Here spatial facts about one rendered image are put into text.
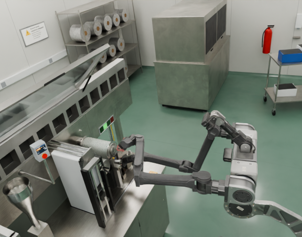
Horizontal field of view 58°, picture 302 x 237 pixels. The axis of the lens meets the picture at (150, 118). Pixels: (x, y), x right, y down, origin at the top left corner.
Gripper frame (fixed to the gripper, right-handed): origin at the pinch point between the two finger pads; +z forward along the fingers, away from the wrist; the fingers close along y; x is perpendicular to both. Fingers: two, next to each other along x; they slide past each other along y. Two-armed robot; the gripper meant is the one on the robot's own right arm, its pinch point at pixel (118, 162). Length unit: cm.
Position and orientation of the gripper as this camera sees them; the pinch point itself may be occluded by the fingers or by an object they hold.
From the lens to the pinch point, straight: 231.2
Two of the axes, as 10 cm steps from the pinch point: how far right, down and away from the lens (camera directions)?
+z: -7.2, 3.1, 6.3
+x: -5.5, -8.0, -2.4
